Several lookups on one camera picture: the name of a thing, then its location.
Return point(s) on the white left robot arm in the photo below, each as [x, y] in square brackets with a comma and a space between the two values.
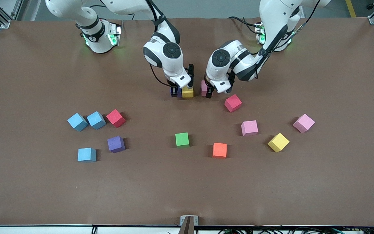
[239, 61]

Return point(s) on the brown table mat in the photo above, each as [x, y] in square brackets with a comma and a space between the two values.
[44, 188]

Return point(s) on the orange foam cube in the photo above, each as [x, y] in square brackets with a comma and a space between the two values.
[219, 150]

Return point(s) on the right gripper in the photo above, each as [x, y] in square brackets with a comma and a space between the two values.
[174, 90]

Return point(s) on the red foam cube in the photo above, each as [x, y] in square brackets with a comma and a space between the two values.
[116, 118]
[233, 103]

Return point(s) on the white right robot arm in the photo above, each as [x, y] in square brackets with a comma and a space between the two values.
[170, 52]

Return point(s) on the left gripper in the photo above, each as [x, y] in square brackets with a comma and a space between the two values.
[209, 92]

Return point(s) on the purple foam cube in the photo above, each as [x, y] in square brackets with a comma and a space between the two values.
[180, 94]
[116, 144]

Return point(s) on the arm base connector plate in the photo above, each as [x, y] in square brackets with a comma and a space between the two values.
[115, 32]
[260, 32]

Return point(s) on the green foam cube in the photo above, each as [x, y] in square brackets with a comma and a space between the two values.
[182, 140]

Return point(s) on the pink foam cube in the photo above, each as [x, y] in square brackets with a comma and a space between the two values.
[249, 127]
[203, 87]
[303, 123]

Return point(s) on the grey metal table bracket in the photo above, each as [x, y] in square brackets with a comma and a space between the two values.
[189, 220]

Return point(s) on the blue foam cube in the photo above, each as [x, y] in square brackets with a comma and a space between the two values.
[96, 120]
[86, 154]
[77, 122]

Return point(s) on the yellow foam cube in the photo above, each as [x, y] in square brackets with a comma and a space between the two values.
[278, 142]
[187, 92]

